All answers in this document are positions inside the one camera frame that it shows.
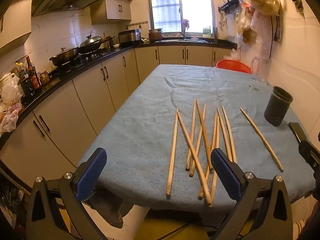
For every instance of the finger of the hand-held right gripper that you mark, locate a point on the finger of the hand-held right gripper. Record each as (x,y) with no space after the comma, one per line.
(308,152)

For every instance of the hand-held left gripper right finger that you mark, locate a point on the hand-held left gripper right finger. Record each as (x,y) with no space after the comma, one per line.
(223,171)

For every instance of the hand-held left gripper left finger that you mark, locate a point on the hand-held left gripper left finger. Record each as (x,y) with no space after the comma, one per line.
(93,170)

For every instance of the tapered wooden chopstick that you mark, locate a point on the tapered wooden chopstick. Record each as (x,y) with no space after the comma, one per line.
(265,144)

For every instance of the dark perforated utensil cup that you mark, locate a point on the dark perforated utensil cup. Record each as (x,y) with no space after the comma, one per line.
(276,110)

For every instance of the pile of wooden chopsticks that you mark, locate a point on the pile of wooden chopsticks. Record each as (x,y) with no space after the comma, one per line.
(172,155)

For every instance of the wooden cooking utensils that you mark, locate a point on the wooden cooking utensils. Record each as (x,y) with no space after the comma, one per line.
(107,41)

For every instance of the blue table cloth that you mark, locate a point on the blue table cloth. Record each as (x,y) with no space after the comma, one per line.
(150,130)

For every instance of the small metal parts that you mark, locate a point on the small metal parts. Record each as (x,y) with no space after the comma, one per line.
(255,88)

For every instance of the clear plastic pitcher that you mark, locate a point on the clear plastic pitcher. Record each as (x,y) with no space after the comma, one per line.
(262,67)

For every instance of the black kitchen countertop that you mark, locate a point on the black kitchen countertop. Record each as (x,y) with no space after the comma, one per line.
(67,76)

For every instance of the pink plastic bag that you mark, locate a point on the pink plastic bag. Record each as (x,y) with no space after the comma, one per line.
(10,118)

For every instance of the glass spice jar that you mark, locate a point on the glass spice jar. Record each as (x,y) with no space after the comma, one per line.
(44,78)

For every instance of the red plastic basket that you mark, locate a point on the red plastic basket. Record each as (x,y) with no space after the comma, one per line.
(233,66)

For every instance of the dark sauce bottle red label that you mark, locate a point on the dark sauce bottle red label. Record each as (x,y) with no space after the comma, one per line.
(33,77)

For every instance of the gas stove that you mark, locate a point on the gas stove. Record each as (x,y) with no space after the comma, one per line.
(93,57)

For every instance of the white plastic bag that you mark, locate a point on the white plastic bag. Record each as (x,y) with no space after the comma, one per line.
(10,93)

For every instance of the crumpled clear plastic bag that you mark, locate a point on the crumpled clear plastic bag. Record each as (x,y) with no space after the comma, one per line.
(232,54)

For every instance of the black pan with glass lid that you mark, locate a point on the black pan with glass lid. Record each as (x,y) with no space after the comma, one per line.
(63,56)

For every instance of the white ceramic pot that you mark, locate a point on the white ceramic pot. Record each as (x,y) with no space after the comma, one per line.
(7,78)

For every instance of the black wok with lid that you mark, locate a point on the black wok with lid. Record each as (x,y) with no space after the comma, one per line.
(90,43)

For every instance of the steel sink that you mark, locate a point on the steel sink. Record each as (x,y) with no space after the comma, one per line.
(185,40)

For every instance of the silver rice cooker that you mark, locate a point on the silver rice cooker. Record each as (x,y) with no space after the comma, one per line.
(128,37)

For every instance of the clear plastic bags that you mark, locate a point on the clear plastic bags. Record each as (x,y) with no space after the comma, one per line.
(255,25)

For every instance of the green and white container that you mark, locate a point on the green and white container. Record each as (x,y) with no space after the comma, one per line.
(207,32)

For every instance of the brown clay pot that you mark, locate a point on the brown clay pot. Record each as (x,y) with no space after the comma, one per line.
(155,35)

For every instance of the purple rag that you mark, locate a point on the purple rag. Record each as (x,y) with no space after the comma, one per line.
(185,23)

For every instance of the kitchen window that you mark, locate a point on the kitchen window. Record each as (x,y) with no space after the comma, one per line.
(180,7)

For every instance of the steel range hood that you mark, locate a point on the steel range hood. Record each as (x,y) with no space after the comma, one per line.
(67,0)

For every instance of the wall power socket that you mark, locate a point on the wall power socket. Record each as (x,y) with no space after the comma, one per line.
(278,35)

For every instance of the black wall rack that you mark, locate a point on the black wall rack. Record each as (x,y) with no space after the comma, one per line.
(228,5)

